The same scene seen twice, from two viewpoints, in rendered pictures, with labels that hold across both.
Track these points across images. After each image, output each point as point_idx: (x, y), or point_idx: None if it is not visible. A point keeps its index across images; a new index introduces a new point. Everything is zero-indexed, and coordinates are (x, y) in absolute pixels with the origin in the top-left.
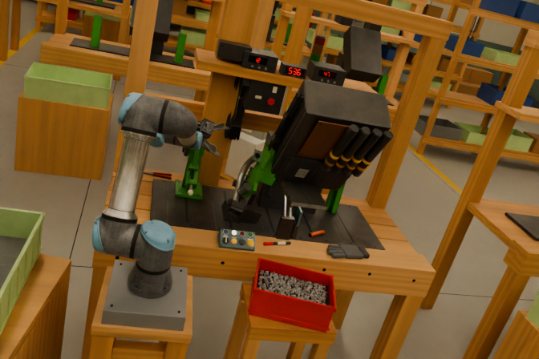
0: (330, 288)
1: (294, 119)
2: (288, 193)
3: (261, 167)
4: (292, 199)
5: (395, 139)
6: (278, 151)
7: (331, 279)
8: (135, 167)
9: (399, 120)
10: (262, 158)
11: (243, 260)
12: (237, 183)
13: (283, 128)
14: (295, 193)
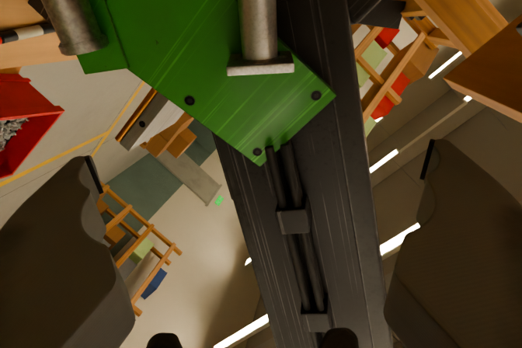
0: (40, 116)
1: (298, 318)
2: (153, 118)
3: (198, 91)
4: (139, 140)
5: None
6: (250, 187)
7: (54, 118)
8: None
9: (439, 6)
10: (251, 78)
11: None
12: None
13: (301, 266)
14: (168, 109)
